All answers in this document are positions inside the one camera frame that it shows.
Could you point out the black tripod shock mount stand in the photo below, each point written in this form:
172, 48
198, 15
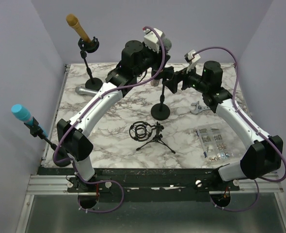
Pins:
142, 131

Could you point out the red handled adjustable wrench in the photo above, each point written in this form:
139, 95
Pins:
198, 108

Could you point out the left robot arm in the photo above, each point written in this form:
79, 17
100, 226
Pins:
136, 58

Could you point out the clear screw organizer box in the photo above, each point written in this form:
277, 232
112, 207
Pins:
214, 143

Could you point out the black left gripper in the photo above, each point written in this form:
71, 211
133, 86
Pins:
158, 58

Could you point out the black stand with blue mic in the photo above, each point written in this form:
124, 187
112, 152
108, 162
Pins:
61, 159

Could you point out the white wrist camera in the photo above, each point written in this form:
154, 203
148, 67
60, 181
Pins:
150, 40
192, 57

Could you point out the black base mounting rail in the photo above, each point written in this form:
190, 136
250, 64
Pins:
151, 185

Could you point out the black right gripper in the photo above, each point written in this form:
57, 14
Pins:
178, 76

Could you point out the black round base mic stand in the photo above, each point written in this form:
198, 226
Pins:
161, 111

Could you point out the blue handheld microphone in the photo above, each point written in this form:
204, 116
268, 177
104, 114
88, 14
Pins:
23, 114

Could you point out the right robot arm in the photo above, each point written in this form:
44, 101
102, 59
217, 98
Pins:
264, 152

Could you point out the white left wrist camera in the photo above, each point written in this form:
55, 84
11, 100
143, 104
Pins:
150, 40

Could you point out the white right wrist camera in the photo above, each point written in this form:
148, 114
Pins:
192, 57

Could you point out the gold handheld microphone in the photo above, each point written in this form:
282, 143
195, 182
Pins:
74, 23

